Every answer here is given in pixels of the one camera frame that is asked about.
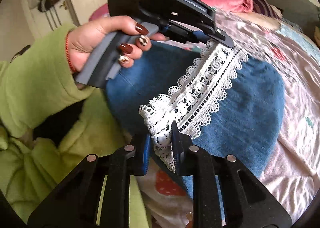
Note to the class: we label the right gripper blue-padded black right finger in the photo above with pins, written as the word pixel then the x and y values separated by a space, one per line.
pixel 225 192

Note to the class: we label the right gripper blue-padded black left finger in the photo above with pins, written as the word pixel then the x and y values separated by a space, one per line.
pixel 96 193

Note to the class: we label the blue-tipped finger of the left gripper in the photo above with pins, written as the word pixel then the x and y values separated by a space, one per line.
pixel 215 34

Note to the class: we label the blue denim pants lace hem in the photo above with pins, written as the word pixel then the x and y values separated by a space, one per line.
pixel 227 101

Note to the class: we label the green fleece sleeve forearm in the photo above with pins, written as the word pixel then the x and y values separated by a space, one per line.
pixel 38 84

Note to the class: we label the green fleece jacket torso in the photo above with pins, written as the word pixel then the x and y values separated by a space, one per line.
pixel 32 168

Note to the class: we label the striped pillow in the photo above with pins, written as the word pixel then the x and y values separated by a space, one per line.
pixel 264 8

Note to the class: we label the white door with bags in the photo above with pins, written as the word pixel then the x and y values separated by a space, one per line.
pixel 44 16

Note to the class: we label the pink strawberry print bedsheet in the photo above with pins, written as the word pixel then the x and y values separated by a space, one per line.
pixel 292 170

